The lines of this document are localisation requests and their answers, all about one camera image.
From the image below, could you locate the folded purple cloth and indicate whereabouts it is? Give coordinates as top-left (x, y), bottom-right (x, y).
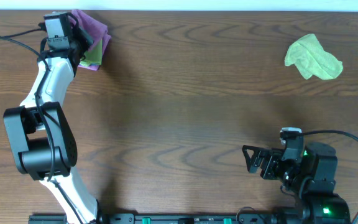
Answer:
top-left (78, 33), bottom-right (112, 71)

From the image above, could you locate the purple microfiber cloth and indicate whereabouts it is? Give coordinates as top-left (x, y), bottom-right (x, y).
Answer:
top-left (71, 9), bottom-right (108, 50)

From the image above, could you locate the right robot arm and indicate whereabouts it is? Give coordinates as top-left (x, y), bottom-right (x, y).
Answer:
top-left (242, 142), bottom-right (351, 223)

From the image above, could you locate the folded green cloth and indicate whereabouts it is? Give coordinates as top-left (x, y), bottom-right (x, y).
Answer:
top-left (80, 40), bottom-right (103, 70)

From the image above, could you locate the left black cable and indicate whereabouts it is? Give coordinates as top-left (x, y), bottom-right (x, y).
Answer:
top-left (0, 27), bottom-right (83, 224)

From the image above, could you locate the crumpled green cloth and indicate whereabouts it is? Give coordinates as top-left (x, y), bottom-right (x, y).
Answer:
top-left (284, 34), bottom-right (343, 80)

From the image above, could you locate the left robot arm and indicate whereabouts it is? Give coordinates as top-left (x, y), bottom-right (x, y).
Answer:
top-left (3, 12), bottom-right (103, 223)

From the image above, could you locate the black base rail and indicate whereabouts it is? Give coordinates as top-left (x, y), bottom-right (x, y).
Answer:
top-left (28, 212), bottom-right (291, 224)

